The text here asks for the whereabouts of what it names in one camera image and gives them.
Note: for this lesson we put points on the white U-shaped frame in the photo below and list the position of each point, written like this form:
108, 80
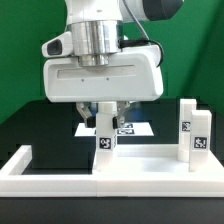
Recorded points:
14, 183

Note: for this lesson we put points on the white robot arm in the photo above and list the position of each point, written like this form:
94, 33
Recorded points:
92, 61

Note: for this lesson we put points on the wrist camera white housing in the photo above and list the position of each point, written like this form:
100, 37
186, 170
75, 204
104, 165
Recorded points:
60, 46

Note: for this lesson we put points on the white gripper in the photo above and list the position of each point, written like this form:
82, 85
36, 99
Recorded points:
131, 75

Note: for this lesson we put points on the white desk top tray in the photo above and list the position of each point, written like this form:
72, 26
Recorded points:
154, 171

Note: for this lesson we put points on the marker tag sheet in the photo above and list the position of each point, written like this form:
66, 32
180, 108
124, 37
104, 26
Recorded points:
129, 129

